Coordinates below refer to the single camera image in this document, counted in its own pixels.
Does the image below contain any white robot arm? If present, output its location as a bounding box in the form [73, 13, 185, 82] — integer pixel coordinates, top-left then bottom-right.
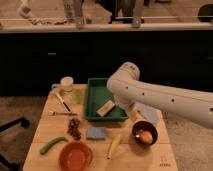
[107, 62, 213, 129]

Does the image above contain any wooden block eraser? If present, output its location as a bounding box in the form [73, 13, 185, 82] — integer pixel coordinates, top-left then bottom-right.
[96, 100, 115, 117]

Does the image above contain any orange fruit in bowl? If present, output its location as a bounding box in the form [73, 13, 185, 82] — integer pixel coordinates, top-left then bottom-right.
[140, 131, 153, 143]

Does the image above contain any black office chair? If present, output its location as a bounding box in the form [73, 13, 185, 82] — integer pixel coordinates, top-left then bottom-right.
[0, 116, 31, 171]

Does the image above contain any bunch of dark grapes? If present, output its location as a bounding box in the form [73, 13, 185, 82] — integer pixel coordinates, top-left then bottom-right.
[68, 118, 81, 140]

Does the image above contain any yellow banana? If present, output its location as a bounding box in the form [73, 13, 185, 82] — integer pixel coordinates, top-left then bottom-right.
[107, 134, 121, 159]

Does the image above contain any silver fork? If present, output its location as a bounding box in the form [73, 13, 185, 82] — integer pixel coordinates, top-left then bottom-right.
[49, 111, 77, 116]

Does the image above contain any black white marker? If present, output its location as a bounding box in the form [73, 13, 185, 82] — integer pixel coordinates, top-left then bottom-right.
[54, 91, 72, 113]

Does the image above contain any dark brown bowl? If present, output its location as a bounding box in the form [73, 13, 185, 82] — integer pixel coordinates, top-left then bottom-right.
[132, 121, 158, 146]

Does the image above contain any dark counter cabinet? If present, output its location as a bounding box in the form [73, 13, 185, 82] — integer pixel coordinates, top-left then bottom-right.
[0, 31, 213, 96]

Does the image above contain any green cucumber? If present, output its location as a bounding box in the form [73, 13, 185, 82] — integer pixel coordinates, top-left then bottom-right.
[39, 137, 68, 155]

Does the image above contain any white mug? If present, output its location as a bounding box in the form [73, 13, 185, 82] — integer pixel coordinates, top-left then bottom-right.
[51, 76, 74, 92]

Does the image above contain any blue sponge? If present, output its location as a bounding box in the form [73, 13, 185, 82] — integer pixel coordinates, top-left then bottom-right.
[86, 127, 106, 140]

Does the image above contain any green plastic tray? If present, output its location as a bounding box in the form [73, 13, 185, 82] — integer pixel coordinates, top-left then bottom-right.
[84, 78, 128, 122]

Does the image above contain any light blue cloth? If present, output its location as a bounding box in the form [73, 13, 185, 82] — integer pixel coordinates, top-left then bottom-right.
[135, 102, 159, 126]

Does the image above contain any red bowl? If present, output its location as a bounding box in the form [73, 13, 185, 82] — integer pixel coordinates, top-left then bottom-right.
[58, 141, 92, 171]

